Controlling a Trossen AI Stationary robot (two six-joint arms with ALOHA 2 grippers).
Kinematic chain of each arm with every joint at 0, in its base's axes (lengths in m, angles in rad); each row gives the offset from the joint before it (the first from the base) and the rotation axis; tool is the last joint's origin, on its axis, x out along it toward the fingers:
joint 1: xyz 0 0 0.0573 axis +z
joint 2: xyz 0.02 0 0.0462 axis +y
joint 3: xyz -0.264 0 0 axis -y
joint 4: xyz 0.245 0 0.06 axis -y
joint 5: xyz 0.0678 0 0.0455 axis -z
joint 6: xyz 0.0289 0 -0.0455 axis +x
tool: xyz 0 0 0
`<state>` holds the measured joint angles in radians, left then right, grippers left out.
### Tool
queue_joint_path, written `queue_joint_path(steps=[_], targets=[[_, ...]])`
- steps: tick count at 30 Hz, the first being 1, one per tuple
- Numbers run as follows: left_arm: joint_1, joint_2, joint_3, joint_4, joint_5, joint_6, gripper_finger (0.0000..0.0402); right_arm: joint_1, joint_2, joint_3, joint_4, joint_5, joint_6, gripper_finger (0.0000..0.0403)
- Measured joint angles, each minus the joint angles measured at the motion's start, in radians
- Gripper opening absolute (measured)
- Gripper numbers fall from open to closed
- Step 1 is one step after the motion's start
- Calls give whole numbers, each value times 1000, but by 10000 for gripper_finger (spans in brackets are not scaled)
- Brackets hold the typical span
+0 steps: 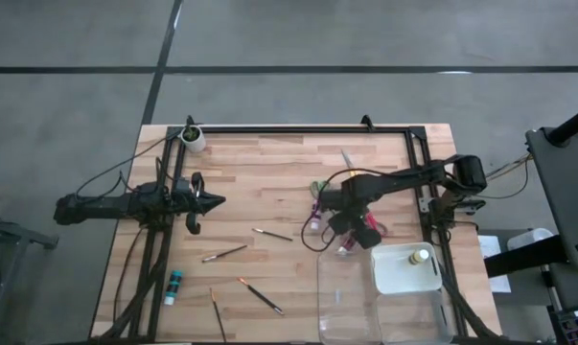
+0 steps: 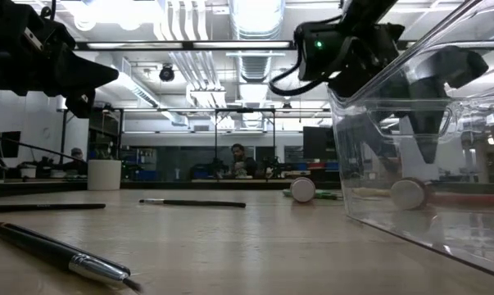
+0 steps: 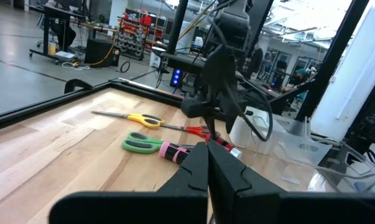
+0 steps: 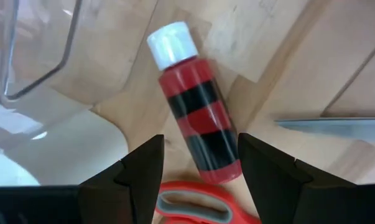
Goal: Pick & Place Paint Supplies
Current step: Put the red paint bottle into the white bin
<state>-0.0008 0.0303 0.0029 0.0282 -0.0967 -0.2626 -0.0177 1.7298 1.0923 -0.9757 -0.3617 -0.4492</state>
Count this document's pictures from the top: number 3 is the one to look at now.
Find clear plastic bin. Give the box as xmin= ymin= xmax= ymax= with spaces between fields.
xmin=229 ymin=105 xmax=375 ymax=194

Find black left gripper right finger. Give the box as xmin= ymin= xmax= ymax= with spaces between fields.
xmin=207 ymin=141 xmax=375 ymax=224

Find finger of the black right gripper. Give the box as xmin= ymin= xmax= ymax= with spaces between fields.
xmin=220 ymin=90 xmax=241 ymax=135
xmin=203 ymin=115 xmax=218 ymax=140

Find person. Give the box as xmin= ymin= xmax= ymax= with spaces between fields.
xmin=49 ymin=0 xmax=78 ymax=52
xmin=282 ymin=67 xmax=314 ymax=94

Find black table clamp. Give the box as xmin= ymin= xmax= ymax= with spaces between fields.
xmin=63 ymin=78 xmax=95 ymax=95

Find black box blue lights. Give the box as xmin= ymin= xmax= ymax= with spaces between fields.
xmin=169 ymin=67 xmax=184 ymax=88

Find red-handled scissors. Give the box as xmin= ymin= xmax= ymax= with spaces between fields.
xmin=160 ymin=123 xmax=211 ymax=139

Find black box on floor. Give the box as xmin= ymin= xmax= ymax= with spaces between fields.
xmin=84 ymin=38 xmax=122 ymax=68

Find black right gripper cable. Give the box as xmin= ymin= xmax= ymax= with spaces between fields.
xmin=205 ymin=17 xmax=274 ymax=142

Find red paint bottle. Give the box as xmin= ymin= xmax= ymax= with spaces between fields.
xmin=205 ymin=134 xmax=243 ymax=159

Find green-handled scissors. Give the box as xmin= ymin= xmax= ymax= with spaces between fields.
xmin=121 ymin=131 xmax=196 ymax=155

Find yellow-handled scissors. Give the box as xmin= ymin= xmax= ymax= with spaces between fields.
xmin=90 ymin=110 xmax=165 ymax=130

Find black upright frame post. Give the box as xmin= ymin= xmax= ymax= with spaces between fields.
xmin=165 ymin=0 xmax=190 ymax=55
xmin=294 ymin=0 xmax=370 ymax=122

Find white floor cable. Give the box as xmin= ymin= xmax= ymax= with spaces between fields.
xmin=61 ymin=61 xmax=91 ymax=71

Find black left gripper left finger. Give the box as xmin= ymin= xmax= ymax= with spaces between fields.
xmin=49 ymin=141 xmax=209 ymax=224

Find shelf with red bins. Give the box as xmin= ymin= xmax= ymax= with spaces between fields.
xmin=116 ymin=14 xmax=154 ymax=61

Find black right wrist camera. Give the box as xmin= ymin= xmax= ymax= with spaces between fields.
xmin=180 ymin=94 xmax=215 ymax=119

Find pink paint bottle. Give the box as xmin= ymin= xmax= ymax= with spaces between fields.
xmin=158 ymin=140 xmax=193 ymax=166

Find black background desk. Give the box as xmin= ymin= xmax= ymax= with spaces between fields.
xmin=28 ymin=4 xmax=85 ymax=65

